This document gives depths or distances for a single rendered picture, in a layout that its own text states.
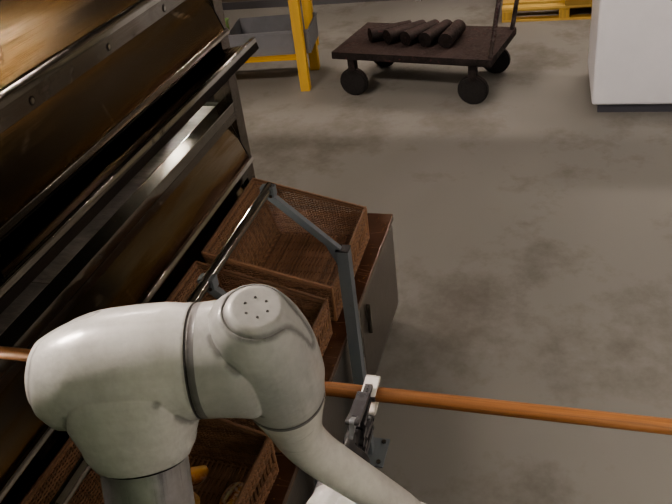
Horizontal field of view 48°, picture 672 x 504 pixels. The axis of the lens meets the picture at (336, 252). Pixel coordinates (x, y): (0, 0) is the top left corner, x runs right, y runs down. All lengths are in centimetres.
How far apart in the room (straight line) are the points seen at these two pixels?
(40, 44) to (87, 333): 125
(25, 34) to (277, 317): 135
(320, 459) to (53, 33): 137
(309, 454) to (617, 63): 462
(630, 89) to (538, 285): 206
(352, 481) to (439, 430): 202
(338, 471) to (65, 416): 38
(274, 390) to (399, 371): 253
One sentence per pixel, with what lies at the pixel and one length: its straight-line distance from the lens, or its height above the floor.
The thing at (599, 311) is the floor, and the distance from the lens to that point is 368.
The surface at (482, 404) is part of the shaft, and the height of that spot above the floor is 119.
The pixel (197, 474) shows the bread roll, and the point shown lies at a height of 64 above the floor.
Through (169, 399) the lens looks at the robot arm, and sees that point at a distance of 83.
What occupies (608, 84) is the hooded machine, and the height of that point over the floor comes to 22.
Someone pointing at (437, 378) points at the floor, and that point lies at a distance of 330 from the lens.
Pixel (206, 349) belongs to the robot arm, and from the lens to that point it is 81.
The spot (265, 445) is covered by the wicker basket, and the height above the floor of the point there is 73.
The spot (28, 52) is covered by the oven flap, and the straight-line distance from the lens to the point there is 198.
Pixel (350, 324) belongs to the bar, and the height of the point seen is 66.
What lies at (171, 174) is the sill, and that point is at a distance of 257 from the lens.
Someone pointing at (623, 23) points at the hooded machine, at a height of 62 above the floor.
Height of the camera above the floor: 228
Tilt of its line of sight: 34 degrees down
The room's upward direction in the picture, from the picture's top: 8 degrees counter-clockwise
